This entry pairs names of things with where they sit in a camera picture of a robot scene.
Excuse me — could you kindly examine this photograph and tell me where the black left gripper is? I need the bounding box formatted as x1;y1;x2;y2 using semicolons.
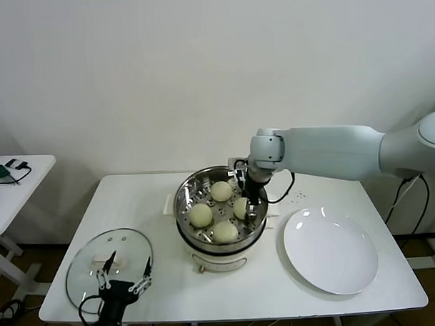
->
94;248;154;326

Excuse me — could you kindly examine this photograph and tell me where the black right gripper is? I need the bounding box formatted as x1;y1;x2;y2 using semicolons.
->
241;173;270;222

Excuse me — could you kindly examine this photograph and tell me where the white steamed baozi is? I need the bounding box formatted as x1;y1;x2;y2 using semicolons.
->
231;197;249;219
211;220;239;245
209;179;232;202
188;202;214;229

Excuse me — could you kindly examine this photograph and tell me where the round glass pot lid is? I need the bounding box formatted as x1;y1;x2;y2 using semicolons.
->
64;227;156;314

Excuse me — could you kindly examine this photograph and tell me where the perforated steel steamer basket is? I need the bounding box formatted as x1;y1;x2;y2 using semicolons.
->
161;163;281;252

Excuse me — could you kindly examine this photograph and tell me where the white electric cooker base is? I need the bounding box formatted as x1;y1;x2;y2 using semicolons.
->
176;212;279;276

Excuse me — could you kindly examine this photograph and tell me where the large white round plate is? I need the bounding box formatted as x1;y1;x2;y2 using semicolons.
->
281;204;381;297

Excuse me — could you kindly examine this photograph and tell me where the white side table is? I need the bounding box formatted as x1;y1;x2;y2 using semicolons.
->
0;154;61;304

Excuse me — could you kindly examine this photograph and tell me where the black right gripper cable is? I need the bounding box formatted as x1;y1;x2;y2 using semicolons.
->
266;171;296;204

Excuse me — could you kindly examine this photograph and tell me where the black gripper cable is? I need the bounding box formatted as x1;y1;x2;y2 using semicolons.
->
78;295;104;326
266;171;296;204

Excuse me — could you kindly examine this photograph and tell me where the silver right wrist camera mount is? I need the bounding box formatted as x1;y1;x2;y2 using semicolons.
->
226;155;250;182

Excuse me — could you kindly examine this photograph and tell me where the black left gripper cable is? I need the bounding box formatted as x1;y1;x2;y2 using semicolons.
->
78;295;104;326

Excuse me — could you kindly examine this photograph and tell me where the black floor cable bundle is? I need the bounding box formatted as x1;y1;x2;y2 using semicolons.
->
0;300;44;326

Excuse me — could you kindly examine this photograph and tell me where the black power brick cable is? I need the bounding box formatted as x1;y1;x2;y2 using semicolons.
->
381;175;433;244

